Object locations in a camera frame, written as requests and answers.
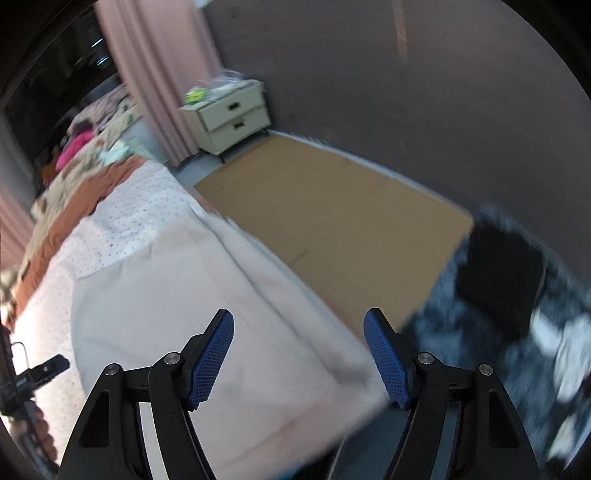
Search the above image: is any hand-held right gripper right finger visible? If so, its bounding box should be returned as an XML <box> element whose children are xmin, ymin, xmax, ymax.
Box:
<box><xmin>363</xmin><ymin>308</ymin><xmax>541</xmax><ymax>480</ymax></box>

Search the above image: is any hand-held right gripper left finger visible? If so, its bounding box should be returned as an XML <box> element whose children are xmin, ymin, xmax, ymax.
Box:
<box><xmin>58</xmin><ymin>309</ymin><xmax>235</xmax><ymax>480</ymax></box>

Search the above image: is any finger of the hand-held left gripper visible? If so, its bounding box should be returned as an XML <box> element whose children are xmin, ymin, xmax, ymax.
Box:
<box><xmin>28</xmin><ymin>354</ymin><xmax>71</xmax><ymax>387</ymax></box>

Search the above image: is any large beige garment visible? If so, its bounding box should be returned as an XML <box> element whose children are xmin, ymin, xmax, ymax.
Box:
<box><xmin>71</xmin><ymin>215</ymin><xmax>393</xmax><ymax>480</ymax></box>

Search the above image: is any person's left hand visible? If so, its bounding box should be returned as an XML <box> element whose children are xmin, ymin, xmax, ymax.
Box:
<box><xmin>10</xmin><ymin>401</ymin><xmax>51</xmax><ymax>462</ymax></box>

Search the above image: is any black and white rug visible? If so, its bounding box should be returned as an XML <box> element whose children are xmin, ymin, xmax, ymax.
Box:
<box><xmin>402</xmin><ymin>203</ymin><xmax>591</xmax><ymax>472</ymax></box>

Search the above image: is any black bag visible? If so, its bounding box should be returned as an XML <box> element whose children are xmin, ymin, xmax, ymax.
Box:
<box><xmin>455</xmin><ymin>222</ymin><xmax>546</xmax><ymax>342</ymax></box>

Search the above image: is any pink curtain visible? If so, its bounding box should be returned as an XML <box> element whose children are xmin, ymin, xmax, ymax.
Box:
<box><xmin>0</xmin><ymin>180</ymin><xmax>35</xmax><ymax>268</ymax></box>
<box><xmin>95</xmin><ymin>0</ymin><xmax>222</xmax><ymax>167</ymax></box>

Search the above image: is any brown cardboard sheet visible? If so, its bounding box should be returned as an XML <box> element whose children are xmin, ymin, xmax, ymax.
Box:
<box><xmin>194</xmin><ymin>134</ymin><xmax>476</xmax><ymax>333</ymax></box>

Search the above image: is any white floral blanket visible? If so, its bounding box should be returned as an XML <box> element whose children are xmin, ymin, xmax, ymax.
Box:
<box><xmin>9</xmin><ymin>161</ymin><xmax>222</xmax><ymax>462</ymax></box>

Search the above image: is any orange-brown duvet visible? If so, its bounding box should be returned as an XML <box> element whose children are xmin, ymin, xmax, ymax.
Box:
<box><xmin>11</xmin><ymin>154</ymin><xmax>148</xmax><ymax>319</ymax></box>

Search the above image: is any beige printed blanket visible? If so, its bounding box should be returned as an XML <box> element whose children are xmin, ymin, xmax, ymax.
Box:
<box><xmin>30</xmin><ymin>138</ymin><xmax>134</xmax><ymax>217</ymax></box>

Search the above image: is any pink cloth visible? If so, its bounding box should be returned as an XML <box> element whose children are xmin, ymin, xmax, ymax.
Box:
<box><xmin>55</xmin><ymin>130</ymin><xmax>95</xmax><ymax>169</ymax></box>

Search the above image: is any cream nightstand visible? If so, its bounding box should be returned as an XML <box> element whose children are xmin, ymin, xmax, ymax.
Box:
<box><xmin>179</xmin><ymin>79</ymin><xmax>272</xmax><ymax>155</ymax></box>

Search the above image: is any white floral cloth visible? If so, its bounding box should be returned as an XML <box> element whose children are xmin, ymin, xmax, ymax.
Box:
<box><xmin>69</xmin><ymin>83</ymin><xmax>139</xmax><ymax>134</ymax></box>

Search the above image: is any clear plastic bag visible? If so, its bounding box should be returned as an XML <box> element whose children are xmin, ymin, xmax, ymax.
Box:
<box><xmin>203</xmin><ymin>69</ymin><xmax>252</xmax><ymax>97</ymax></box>

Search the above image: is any dark window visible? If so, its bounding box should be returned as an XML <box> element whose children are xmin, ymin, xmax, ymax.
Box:
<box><xmin>4</xmin><ymin>9</ymin><xmax>123</xmax><ymax>158</ymax></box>

